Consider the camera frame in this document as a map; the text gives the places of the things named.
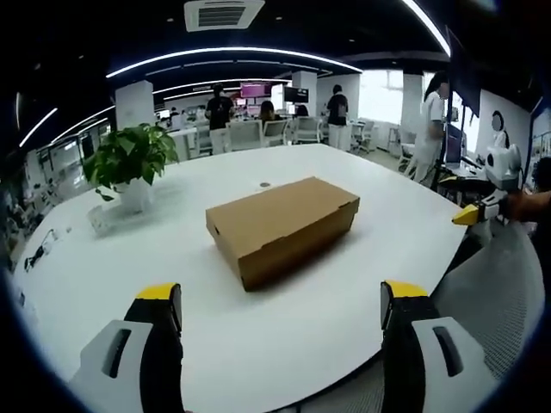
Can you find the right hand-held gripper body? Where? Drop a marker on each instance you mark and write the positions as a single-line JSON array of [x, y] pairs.
[[504, 165]]

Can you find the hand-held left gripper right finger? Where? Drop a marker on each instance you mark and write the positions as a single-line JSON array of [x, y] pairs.
[[430, 344]]

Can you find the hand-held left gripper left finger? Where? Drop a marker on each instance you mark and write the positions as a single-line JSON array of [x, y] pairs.
[[129, 344]]

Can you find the brown cardboard shoe box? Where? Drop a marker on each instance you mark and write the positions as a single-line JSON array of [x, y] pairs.
[[275, 228]]

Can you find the dark hanging monitor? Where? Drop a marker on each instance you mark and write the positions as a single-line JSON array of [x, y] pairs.
[[464, 81]]

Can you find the small white card stand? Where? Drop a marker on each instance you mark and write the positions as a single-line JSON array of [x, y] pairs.
[[100, 220]]

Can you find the white plant pot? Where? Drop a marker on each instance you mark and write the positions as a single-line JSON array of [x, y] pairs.
[[135, 195]]

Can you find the green potted plant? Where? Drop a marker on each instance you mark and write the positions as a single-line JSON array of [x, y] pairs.
[[129, 157]]

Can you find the white office chair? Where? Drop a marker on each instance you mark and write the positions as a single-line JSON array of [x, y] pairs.
[[308, 129], [244, 134], [275, 132]]

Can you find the round table grommet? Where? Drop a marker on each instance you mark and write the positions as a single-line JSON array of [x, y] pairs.
[[265, 185]]

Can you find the ceiling air conditioner vent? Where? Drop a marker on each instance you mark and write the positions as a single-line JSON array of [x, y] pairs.
[[223, 14]]

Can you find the pink wall screen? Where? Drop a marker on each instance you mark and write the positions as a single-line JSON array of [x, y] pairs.
[[255, 89]]

